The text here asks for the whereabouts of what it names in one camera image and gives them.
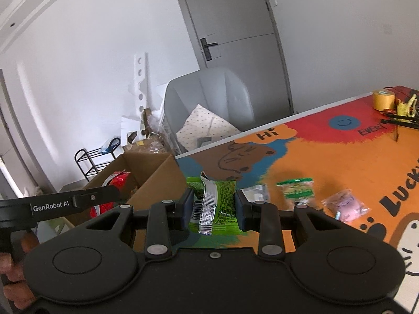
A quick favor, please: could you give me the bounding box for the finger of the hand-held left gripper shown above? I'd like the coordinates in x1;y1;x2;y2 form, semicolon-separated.
72;185;122;210

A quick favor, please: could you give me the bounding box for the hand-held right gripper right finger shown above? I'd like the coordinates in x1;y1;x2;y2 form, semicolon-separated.
234;189;351;257

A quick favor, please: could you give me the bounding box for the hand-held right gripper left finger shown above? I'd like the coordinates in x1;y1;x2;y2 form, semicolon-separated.
77;188;196;258

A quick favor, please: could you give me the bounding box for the green snack packet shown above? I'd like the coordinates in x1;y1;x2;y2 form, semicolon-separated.
186;171;244;236

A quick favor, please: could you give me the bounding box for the red snack packet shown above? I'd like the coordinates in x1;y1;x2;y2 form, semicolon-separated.
90;170;133;218

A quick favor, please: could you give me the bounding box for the silver snack packet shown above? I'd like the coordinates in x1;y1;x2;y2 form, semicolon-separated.
241;184;272;203

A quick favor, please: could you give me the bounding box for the large cardboard box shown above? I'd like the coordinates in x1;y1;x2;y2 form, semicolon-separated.
57;152;190;236

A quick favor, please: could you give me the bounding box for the clear green-topped snack packet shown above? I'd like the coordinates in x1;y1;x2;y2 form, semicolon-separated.
276;177;315;209

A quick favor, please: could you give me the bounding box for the pink snack packet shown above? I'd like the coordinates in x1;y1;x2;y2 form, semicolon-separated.
322;189;370;223

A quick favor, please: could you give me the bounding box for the person's left hand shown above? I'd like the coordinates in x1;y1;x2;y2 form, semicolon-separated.
0;229;40;311

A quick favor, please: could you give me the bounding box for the black shoe rack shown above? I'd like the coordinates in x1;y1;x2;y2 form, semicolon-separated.
75;137;122;182

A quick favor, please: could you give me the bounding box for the clear plastic wrap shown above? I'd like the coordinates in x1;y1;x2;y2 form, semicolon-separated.
142;108;171;144

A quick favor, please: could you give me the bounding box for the dotted white pillow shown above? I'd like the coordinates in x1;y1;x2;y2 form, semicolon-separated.
177;104;243;153

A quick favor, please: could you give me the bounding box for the colourful cartoon table mat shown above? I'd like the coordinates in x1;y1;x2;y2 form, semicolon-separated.
134;85;419;301

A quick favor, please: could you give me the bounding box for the white foam sheet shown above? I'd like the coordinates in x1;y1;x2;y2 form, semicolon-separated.
154;83;169;112

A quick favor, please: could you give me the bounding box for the white foam board with holes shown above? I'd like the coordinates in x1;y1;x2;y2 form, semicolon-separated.
128;52;154;118

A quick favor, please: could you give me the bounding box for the grey chair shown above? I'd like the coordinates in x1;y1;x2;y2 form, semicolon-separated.
164;66;256;154

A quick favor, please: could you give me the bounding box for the yellow tape roll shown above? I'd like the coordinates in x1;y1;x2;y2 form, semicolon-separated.
372;89;396;112

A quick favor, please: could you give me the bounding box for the grey door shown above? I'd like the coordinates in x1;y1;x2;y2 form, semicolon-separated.
177;0;293;115

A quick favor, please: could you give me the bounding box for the small yellow toy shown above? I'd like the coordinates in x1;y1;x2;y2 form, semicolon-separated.
396;94;418;117

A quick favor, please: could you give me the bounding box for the black door handle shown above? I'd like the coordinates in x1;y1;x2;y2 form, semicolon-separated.
200;37;218;61

